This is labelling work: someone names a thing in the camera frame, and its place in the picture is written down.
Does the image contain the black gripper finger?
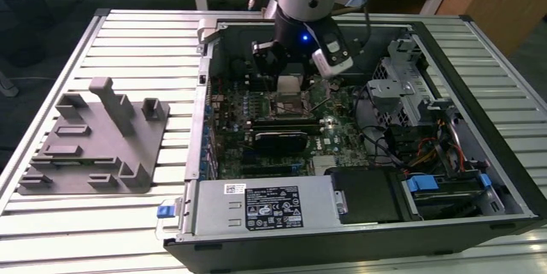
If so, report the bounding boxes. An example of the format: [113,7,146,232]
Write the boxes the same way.
[251,40,286,78]

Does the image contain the silver CPU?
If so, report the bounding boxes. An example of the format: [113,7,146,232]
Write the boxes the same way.
[277,75,303,96]

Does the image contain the CPU socket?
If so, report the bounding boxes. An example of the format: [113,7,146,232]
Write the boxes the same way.
[267,93,313,120]

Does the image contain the RAM slot with white clips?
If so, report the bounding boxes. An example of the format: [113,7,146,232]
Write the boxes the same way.
[247,81,315,87]

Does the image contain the green motherboard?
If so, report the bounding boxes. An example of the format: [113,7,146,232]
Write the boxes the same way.
[206,77,374,181]

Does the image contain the silver drive cage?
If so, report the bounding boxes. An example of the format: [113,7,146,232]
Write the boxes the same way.
[366,38,434,129]

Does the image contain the silver chipset heat sink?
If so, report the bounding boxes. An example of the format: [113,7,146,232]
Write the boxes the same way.
[313,155,341,174]

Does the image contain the black rating label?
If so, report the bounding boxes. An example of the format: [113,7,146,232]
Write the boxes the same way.
[245,185,302,232]

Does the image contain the grey parts rack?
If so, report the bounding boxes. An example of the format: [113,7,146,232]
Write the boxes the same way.
[17,77,173,195]

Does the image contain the silver power supply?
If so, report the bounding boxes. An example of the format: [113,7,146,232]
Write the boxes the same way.
[187,179,349,237]

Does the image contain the black plastic shroud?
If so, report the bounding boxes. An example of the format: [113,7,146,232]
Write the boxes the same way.
[323,166,406,225]

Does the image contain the wooden cabinet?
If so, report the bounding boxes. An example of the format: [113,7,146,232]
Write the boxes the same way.
[435,0,547,56]

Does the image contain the blue latch tab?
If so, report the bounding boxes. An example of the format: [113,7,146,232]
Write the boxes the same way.
[157,202,178,220]

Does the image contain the blue disk carrier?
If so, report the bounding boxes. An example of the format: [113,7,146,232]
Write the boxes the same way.
[406,173,441,194]

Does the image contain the black PC case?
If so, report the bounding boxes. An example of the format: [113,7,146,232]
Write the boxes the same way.
[163,14,547,274]

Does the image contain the grey stand foot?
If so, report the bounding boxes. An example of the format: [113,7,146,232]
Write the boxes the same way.
[0,70,19,98]

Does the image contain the black hard disk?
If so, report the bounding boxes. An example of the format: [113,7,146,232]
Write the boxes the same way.
[410,181,487,222]

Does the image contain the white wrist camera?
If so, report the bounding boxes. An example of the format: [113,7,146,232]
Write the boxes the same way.
[311,32,357,79]

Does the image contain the grey plastic bracket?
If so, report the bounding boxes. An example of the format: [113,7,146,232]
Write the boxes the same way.
[418,97,462,127]

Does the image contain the yellow wire bundle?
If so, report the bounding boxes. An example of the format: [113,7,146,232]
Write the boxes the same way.
[409,147,439,166]

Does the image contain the red data wire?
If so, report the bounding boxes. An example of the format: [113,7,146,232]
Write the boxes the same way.
[454,141,467,172]

